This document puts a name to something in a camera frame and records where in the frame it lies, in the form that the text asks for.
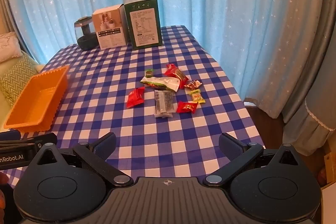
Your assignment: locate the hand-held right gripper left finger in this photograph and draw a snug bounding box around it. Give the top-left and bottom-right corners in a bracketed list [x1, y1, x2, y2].
[31, 133, 133, 186]

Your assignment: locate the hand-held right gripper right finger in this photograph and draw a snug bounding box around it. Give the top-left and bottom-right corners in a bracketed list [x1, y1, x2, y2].
[204, 133, 302, 186]

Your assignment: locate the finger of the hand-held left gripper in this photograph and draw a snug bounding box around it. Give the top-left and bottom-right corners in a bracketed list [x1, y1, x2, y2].
[0, 130, 21, 142]
[0, 134, 58, 149]

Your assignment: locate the orange plastic tray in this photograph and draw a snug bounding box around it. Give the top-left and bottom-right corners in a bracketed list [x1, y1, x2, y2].
[3, 65, 70, 132]

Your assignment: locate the red square snack packet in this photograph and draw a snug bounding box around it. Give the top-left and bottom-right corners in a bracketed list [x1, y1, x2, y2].
[127, 87, 145, 108]

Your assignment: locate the small red candy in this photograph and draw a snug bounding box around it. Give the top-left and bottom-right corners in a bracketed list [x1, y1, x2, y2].
[176, 101, 198, 114]

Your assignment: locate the clear grey snack packet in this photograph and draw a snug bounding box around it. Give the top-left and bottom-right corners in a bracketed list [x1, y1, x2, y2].
[154, 90, 175, 118]

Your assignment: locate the brown white candy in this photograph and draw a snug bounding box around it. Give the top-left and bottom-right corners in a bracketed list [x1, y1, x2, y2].
[184, 80, 202, 90]

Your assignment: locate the white green snack packet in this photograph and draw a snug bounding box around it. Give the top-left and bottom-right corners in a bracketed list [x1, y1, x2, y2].
[140, 76, 180, 91]

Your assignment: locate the person's left hand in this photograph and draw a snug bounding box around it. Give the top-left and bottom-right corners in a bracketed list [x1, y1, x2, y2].
[0, 172, 9, 218]

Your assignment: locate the light green sofa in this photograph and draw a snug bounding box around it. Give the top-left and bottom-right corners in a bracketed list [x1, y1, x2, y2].
[0, 49, 46, 128]

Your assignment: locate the blue white checkered tablecloth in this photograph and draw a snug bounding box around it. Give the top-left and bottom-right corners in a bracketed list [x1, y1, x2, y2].
[5, 25, 267, 185]

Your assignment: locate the green zigzag cushion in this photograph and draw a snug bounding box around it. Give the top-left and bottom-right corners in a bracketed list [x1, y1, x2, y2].
[0, 56, 38, 106]

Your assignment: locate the white patterned cushion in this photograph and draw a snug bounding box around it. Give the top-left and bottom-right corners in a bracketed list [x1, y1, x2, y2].
[0, 31, 21, 64]

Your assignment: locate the grey curtain with lace trim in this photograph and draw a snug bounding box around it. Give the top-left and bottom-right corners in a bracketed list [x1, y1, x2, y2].
[282, 77, 336, 159]

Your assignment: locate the cardboard box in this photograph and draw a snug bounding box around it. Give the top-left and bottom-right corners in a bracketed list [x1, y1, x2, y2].
[319, 145, 336, 188]

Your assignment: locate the dark green glass humidifier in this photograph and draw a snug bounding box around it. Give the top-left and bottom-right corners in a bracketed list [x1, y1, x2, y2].
[74, 16, 98, 51]

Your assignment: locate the white product box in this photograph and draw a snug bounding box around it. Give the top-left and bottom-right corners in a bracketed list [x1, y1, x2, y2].
[92, 4, 127, 50]

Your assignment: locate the green carton box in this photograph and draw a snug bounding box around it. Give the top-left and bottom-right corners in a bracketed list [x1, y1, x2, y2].
[123, 0, 163, 51]

